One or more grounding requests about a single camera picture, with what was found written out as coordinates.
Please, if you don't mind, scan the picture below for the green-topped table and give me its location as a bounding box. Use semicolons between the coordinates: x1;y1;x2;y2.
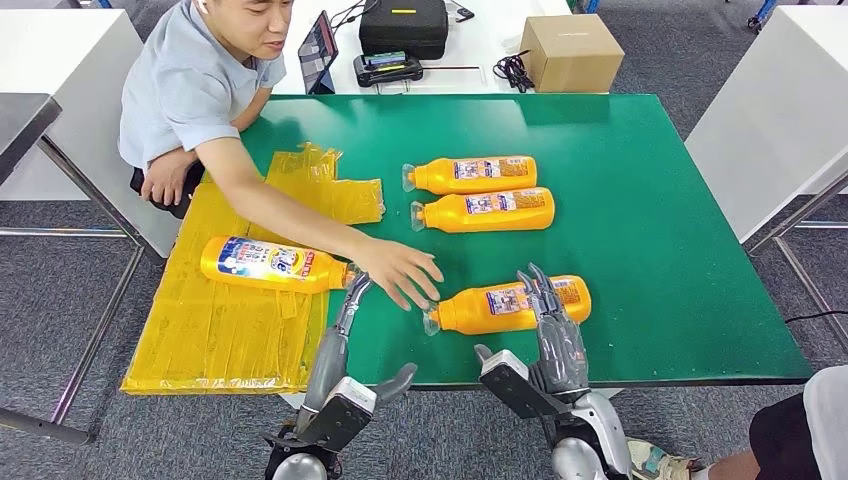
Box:
238;92;815;409

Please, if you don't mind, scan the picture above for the black floor cable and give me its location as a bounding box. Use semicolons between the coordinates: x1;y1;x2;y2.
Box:
784;309;848;326

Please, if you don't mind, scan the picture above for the steel-legged table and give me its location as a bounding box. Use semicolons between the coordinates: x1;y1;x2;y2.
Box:
745;170;848;356
0;92;167;446

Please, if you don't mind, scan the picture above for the black coiled cable bundle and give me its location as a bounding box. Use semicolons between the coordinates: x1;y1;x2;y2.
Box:
492;49;537;94

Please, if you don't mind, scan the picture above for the orange detergent bottle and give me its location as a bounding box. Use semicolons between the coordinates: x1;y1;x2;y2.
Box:
401;155;539;196
422;274;593;337
199;236;359;295
409;187;556;234

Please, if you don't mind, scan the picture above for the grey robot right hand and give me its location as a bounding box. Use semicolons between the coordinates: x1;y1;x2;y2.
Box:
473;262;591;399

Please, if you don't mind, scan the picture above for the person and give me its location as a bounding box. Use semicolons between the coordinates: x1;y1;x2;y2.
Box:
625;364;848;480
117;0;446;314

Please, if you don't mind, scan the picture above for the black tablet on stand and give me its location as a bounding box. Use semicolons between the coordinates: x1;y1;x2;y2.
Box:
298;9;340;95

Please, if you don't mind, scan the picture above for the person's left hand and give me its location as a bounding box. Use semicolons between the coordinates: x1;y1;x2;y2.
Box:
140;150;193;208

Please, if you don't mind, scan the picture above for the black zip case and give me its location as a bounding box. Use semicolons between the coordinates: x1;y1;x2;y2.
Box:
358;0;450;62

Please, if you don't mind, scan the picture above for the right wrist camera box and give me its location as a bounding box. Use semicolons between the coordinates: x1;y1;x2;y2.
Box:
476;349;576;423

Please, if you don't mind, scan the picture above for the person's right hand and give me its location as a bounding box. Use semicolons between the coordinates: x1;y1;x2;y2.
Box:
354;238;446;313

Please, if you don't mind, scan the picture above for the brown cardboard box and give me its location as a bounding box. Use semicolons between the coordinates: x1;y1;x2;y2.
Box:
519;13;626;94

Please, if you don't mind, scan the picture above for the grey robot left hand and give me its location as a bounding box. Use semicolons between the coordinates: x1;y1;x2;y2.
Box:
294;271;420;435

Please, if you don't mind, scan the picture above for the black handheld controller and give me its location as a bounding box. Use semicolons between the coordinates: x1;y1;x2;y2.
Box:
352;50;425;89

